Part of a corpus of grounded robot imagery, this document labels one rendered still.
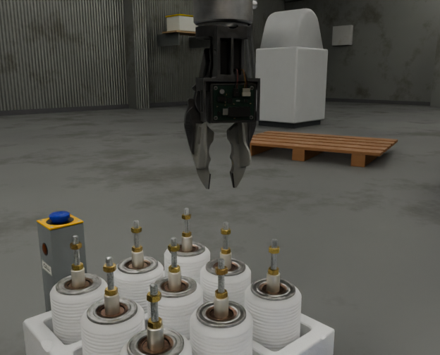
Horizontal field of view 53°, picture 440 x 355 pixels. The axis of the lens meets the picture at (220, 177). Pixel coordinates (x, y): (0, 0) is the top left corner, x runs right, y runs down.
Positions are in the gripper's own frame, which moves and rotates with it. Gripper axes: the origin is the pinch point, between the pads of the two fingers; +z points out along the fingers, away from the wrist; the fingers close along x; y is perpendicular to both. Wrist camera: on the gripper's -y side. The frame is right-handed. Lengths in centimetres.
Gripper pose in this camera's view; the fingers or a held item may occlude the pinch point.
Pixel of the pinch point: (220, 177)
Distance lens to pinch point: 62.0
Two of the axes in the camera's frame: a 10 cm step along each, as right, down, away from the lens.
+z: 0.0, 9.7, 2.2
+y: 2.0, 2.2, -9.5
